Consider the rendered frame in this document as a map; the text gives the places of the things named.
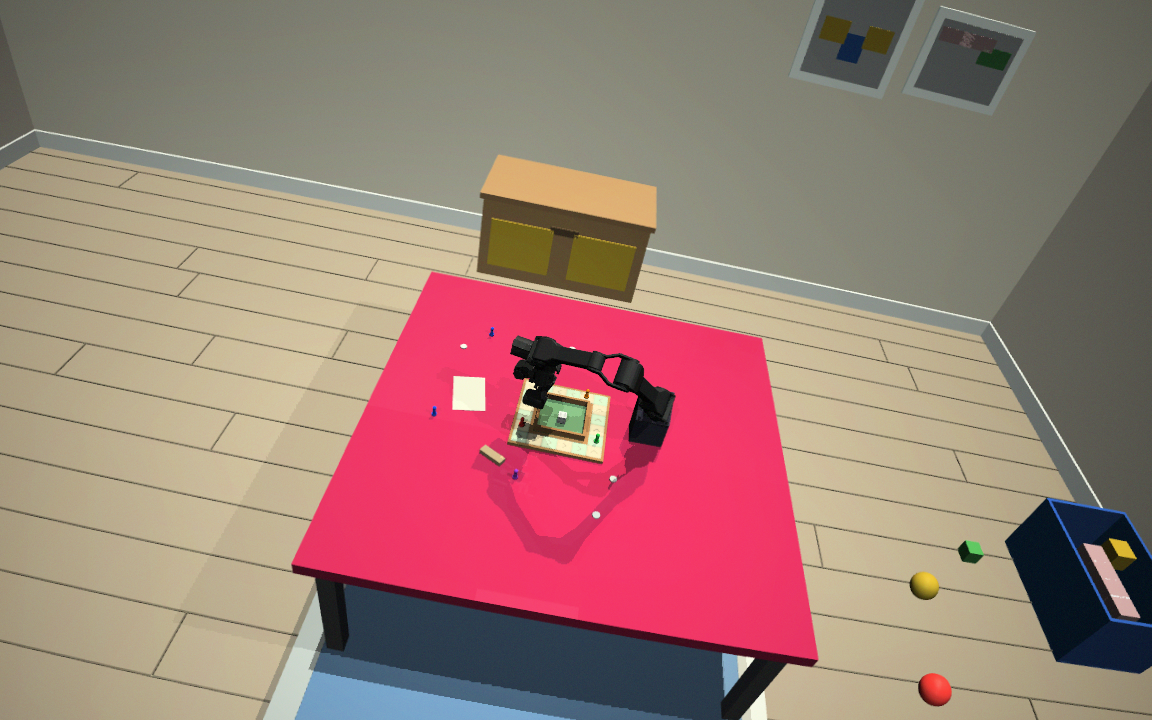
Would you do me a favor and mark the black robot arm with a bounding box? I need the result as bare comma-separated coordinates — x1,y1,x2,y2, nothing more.
510,335,676,422

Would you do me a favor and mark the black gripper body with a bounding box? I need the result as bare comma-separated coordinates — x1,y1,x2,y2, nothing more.
522,364,562,409

